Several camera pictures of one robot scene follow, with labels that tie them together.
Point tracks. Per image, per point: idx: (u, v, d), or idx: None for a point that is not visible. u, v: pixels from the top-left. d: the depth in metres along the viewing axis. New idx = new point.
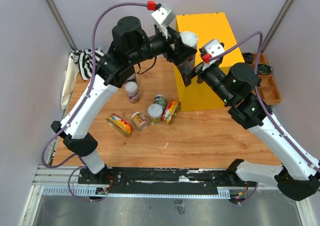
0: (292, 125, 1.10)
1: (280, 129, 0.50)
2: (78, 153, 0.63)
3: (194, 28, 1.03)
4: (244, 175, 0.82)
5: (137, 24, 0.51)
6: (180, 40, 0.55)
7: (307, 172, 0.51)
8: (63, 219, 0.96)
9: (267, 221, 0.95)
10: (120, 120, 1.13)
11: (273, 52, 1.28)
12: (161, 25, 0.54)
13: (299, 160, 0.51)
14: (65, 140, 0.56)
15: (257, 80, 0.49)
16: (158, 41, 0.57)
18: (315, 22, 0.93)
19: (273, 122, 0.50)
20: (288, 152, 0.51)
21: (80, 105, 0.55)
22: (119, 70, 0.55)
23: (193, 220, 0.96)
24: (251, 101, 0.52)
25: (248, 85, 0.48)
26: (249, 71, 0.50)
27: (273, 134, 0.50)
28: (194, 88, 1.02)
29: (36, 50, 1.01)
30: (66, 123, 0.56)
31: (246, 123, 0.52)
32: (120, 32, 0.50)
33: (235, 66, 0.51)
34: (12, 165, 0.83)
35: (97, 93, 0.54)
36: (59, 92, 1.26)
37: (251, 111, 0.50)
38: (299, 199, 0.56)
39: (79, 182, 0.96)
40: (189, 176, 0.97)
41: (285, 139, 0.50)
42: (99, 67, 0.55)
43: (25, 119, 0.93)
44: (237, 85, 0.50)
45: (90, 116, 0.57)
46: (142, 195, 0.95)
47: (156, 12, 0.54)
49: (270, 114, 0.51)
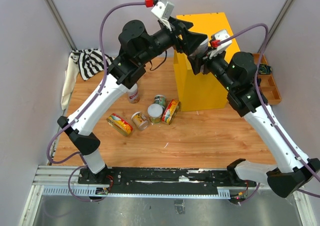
0: (292, 125, 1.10)
1: (272, 119, 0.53)
2: (82, 151, 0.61)
3: (194, 28, 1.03)
4: (242, 173, 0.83)
5: (141, 28, 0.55)
6: (185, 29, 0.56)
7: (293, 164, 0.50)
8: (63, 219, 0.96)
9: (267, 221, 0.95)
10: (120, 120, 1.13)
11: (273, 52, 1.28)
12: (162, 19, 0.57)
13: (286, 151, 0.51)
14: (70, 135, 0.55)
15: (255, 68, 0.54)
16: (164, 36, 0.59)
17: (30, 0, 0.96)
18: (315, 22, 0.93)
19: (266, 110, 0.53)
20: (277, 141, 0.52)
21: (90, 101, 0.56)
22: (131, 72, 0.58)
23: (193, 220, 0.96)
24: (250, 90, 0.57)
25: (244, 71, 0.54)
26: (249, 60, 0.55)
27: (264, 123, 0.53)
28: (194, 88, 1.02)
29: (36, 49, 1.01)
30: (75, 118, 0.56)
31: (243, 110, 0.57)
32: (126, 38, 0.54)
33: (237, 54, 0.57)
34: (12, 164, 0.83)
35: (109, 91, 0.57)
36: (59, 92, 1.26)
37: (247, 98, 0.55)
38: (285, 195, 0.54)
39: (79, 182, 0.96)
40: (189, 176, 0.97)
41: (276, 129, 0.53)
42: (112, 68, 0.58)
43: (25, 119, 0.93)
44: (236, 71, 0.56)
45: (98, 112, 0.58)
46: (142, 195, 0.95)
47: (154, 7, 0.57)
49: (265, 104, 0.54)
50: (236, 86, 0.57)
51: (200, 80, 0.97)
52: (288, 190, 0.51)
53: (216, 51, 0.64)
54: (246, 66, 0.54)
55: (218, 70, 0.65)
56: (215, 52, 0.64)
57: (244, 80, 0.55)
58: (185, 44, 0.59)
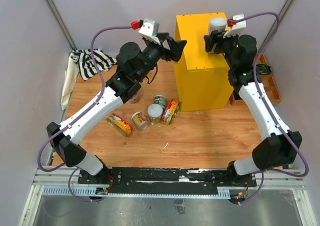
0: (293, 125, 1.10)
1: (260, 92, 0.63)
2: (65, 161, 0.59)
3: (193, 29, 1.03)
4: (240, 168, 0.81)
5: (136, 50, 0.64)
6: (172, 40, 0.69)
7: (272, 131, 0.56)
8: (63, 219, 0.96)
9: (267, 221, 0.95)
10: (120, 120, 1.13)
11: (273, 52, 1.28)
12: (152, 36, 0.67)
13: (268, 120, 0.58)
14: (61, 141, 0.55)
15: (255, 49, 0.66)
16: (155, 51, 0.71)
17: (30, 0, 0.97)
18: (314, 22, 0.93)
19: (256, 84, 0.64)
20: (261, 109, 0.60)
21: (87, 109, 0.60)
22: (128, 88, 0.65)
23: (193, 220, 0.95)
24: (248, 71, 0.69)
25: (244, 50, 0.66)
26: (252, 43, 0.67)
27: (253, 95, 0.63)
28: (193, 88, 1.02)
29: (36, 49, 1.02)
30: (68, 124, 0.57)
31: (238, 87, 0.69)
32: (123, 59, 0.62)
33: (243, 37, 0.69)
34: (12, 164, 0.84)
35: (106, 102, 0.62)
36: (59, 92, 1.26)
37: (242, 75, 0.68)
38: (265, 165, 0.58)
39: (79, 182, 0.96)
40: (189, 176, 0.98)
41: (263, 100, 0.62)
42: (111, 82, 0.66)
43: (26, 119, 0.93)
44: (239, 50, 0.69)
45: (91, 122, 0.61)
46: (142, 195, 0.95)
47: (142, 28, 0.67)
49: (258, 81, 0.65)
50: (236, 64, 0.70)
51: (201, 80, 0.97)
52: (267, 159, 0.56)
53: (230, 30, 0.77)
54: (247, 46, 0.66)
55: (227, 50, 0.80)
56: (229, 31, 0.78)
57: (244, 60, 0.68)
58: (174, 53, 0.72)
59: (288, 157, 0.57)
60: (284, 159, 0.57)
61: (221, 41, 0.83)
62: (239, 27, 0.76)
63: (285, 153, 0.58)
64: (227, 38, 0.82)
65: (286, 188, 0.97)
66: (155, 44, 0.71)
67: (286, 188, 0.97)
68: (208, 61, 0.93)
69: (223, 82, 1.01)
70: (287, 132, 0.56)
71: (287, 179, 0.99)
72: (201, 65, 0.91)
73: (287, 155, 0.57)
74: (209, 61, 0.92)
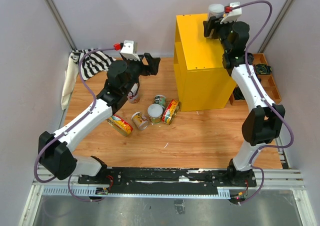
0: (293, 124, 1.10)
1: (249, 72, 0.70)
2: (56, 173, 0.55)
3: (193, 29, 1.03)
4: (238, 162, 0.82)
5: (125, 66, 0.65)
6: (150, 55, 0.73)
7: (258, 103, 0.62)
8: (63, 219, 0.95)
9: (267, 221, 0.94)
10: (120, 120, 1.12)
11: (273, 53, 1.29)
12: (133, 53, 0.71)
13: (255, 94, 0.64)
14: (57, 148, 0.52)
15: (247, 36, 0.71)
16: (136, 67, 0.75)
17: (30, 0, 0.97)
18: (314, 23, 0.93)
19: (246, 66, 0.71)
20: (249, 86, 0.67)
21: (81, 118, 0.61)
22: (117, 100, 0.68)
23: (193, 220, 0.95)
24: (240, 55, 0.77)
25: (238, 36, 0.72)
26: (245, 29, 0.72)
27: (243, 75, 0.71)
28: (193, 88, 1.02)
29: (36, 49, 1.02)
30: (64, 131, 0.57)
31: (231, 69, 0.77)
32: (113, 74, 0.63)
33: (238, 23, 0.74)
34: (12, 164, 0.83)
35: (99, 111, 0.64)
36: (59, 92, 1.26)
37: (234, 59, 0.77)
38: (252, 138, 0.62)
39: (79, 182, 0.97)
40: (189, 176, 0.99)
41: (251, 79, 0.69)
42: (101, 95, 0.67)
43: (25, 119, 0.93)
44: (233, 36, 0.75)
45: (85, 130, 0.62)
46: (142, 195, 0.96)
47: (123, 48, 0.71)
49: (248, 63, 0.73)
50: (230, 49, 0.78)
51: (200, 80, 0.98)
52: (253, 129, 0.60)
53: (227, 16, 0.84)
54: (240, 32, 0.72)
55: (223, 35, 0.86)
56: (227, 17, 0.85)
57: (238, 46, 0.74)
58: (152, 66, 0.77)
59: (273, 130, 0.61)
60: (270, 131, 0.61)
61: (218, 27, 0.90)
62: (235, 14, 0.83)
63: (271, 126, 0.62)
64: (224, 24, 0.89)
65: (287, 188, 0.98)
66: (135, 61, 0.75)
67: (286, 188, 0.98)
68: (208, 61, 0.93)
69: (223, 82, 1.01)
70: (272, 104, 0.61)
71: (287, 179, 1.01)
72: (201, 65, 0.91)
73: (273, 127, 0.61)
74: (209, 61, 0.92)
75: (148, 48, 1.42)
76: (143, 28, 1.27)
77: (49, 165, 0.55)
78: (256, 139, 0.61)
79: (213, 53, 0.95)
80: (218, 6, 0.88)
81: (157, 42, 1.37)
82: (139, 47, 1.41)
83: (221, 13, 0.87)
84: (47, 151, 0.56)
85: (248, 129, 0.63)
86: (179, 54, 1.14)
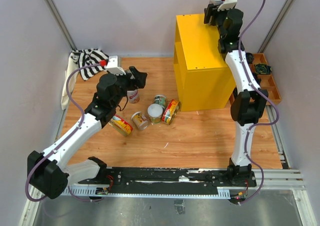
0: (293, 125, 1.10)
1: (241, 57, 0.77)
2: (48, 192, 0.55)
3: (193, 31, 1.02)
4: (234, 156, 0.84)
5: (114, 79, 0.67)
6: (134, 68, 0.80)
7: (245, 87, 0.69)
8: (62, 219, 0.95)
9: (268, 222, 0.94)
10: (120, 120, 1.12)
11: (273, 53, 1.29)
12: (118, 67, 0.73)
13: (243, 79, 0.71)
14: (47, 166, 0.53)
15: (241, 23, 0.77)
16: (124, 81, 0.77)
17: (30, 0, 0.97)
18: (313, 23, 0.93)
19: (239, 52, 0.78)
20: (239, 71, 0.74)
21: (70, 134, 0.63)
22: (106, 113, 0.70)
23: (193, 220, 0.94)
24: (234, 40, 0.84)
25: (232, 22, 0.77)
26: (239, 17, 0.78)
27: (235, 59, 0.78)
28: (192, 88, 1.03)
29: (36, 50, 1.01)
30: (53, 150, 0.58)
31: (225, 53, 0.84)
32: (103, 87, 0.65)
33: (232, 11, 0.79)
34: (13, 164, 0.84)
35: (88, 126, 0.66)
36: (59, 92, 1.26)
37: (229, 44, 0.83)
38: (238, 117, 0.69)
39: (79, 182, 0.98)
40: (189, 176, 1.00)
41: (242, 64, 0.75)
42: (90, 108, 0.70)
43: (25, 119, 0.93)
44: (228, 22, 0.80)
45: (76, 145, 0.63)
46: (142, 195, 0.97)
47: (109, 62, 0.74)
49: (241, 50, 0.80)
50: (224, 34, 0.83)
51: (201, 81, 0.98)
52: (239, 109, 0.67)
53: (223, 4, 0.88)
54: (235, 19, 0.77)
55: (219, 22, 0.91)
56: (223, 5, 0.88)
57: (232, 32, 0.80)
58: (139, 79, 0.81)
59: (257, 110, 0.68)
60: (255, 111, 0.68)
61: (215, 14, 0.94)
62: (231, 2, 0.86)
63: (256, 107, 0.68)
64: (222, 11, 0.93)
65: (286, 188, 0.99)
66: (123, 76, 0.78)
67: (285, 188, 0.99)
68: (208, 61, 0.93)
69: (225, 80, 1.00)
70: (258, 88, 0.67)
71: (287, 179, 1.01)
72: (201, 65, 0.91)
73: (257, 108, 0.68)
74: (209, 61, 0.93)
75: (148, 48, 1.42)
76: (143, 28, 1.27)
77: (39, 185, 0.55)
78: (242, 119, 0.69)
79: (211, 53, 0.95)
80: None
81: (157, 42, 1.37)
82: (139, 47, 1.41)
83: (219, 1, 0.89)
84: (37, 170, 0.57)
85: (235, 109, 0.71)
86: (179, 54, 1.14)
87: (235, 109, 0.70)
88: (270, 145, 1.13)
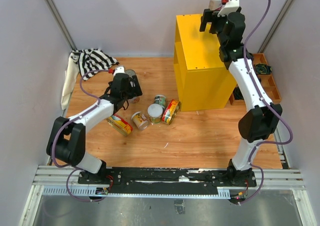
0: (293, 125, 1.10)
1: (248, 68, 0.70)
2: (69, 159, 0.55)
3: (191, 32, 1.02)
4: (237, 162, 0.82)
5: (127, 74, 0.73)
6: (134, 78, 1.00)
7: (256, 102, 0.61)
8: (63, 219, 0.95)
9: (267, 221, 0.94)
10: (120, 120, 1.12)
11: (273, 53, 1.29)
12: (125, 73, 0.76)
13: (253, 93, 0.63)
14: (75, 127, 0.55)
15: (243, 26, 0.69)
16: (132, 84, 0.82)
17: None
18: (313, 23, 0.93)
19: (245, 61, 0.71)
20: (247, 83, 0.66)
21: (90, 108, 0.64)
22: (117, 102, 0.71)
23: (193, 220, 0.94)
24: (238, 47, 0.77)
25: (233, 25, 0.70)
26: (241, 18, 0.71)
27: (241, 70, 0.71)
28: (193, 87, 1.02)
29: (36, 50, 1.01)
30: (79, 115, 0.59)
31: (228, 62, 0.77)
32: (118, 78, 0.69)
33: (233, 14, 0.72)
34: (13, 164, 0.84)
35: (105, 105, 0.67)
36: (59, 92, 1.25)
37: (233, 52, 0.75)
38: (249, 134, 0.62)
39: (78, 182, 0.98)
40: (189, 176, 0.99)
41: (249, 75, 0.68)
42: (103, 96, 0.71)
43: (25, 119, 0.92)
44: (228, 26, 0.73)
45: (94, 120, 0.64)
46: (142, 195, 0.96)
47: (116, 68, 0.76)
49: (246, 58, 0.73)
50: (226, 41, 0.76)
51: (201, 81, 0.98)
52: (250, 128, 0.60)
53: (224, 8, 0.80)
54: (236, 23, 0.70)
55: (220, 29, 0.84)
56: (224, 9, 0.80)
57: (233, 37, 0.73)
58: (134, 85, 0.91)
59: (269, 128, 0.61)
60: (267, 127, 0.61)
61: (215, 19, 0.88)
62: (232, 6, 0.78)
63: (267, 124, 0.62)
64: (222, 17, 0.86)
65: (287, 188, 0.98)
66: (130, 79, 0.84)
67: (286, 188, 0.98)
68: (207, 60, 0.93)
69: (224, 80, 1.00)
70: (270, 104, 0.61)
71: (287, 179, 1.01)
72: (201, 65, 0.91)
73: (268, 125, 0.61)
74: (208, 61, 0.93)
75: (148, 48, 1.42)
76: (143, 27, 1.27)
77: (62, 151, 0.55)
78: (252, 137, 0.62)
79: (210, 53, 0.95)
80: None
81: (158, 42, 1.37)
82: (139, 47, 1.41)
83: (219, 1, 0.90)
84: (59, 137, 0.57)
85: (245, 126, 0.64)
86: (179, 54, 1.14)
87: (245, 127, 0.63)
88: (269, 145, 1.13)
